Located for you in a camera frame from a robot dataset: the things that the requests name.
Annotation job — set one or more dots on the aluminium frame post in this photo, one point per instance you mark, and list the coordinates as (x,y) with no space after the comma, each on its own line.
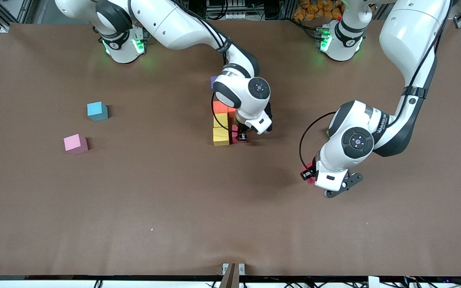
(288,10)

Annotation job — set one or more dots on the purple foam cube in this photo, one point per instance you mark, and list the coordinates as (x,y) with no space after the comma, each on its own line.
(213,82)

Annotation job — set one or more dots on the pink foam cube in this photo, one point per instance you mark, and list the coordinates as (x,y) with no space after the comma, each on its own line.
(74,143)

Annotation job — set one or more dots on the small white box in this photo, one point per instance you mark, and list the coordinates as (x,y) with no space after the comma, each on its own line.
(373,282)

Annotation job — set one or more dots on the brown wooden strip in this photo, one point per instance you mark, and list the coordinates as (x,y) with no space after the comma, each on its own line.
(230,280)

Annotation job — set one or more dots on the orange yellow objects bag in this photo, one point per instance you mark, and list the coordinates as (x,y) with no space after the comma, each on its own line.
(314,10)

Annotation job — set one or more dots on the cyan foam cube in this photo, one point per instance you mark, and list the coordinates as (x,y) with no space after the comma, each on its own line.
(96,110)

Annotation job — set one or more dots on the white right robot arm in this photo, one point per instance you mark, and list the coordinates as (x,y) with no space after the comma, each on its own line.
(174,28)

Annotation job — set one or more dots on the yellow foam cube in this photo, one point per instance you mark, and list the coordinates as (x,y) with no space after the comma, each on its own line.
(221,136)
(220,120)

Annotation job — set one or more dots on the small metal bracket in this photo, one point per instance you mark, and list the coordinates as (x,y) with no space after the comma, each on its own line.
(225,267)

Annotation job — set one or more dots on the red foam cube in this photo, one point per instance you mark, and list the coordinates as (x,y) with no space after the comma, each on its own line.
(310,182)
(233,138)

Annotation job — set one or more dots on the orange foam cube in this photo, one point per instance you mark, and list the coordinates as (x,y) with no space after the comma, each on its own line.
(219,108)
(231,113)

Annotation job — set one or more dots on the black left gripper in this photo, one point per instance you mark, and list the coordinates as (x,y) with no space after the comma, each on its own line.
(309,171)

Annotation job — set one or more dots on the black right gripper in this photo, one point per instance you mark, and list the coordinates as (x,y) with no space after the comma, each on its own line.
(241,128)

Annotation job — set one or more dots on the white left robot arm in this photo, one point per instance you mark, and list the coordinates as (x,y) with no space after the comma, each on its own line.
(410,36)

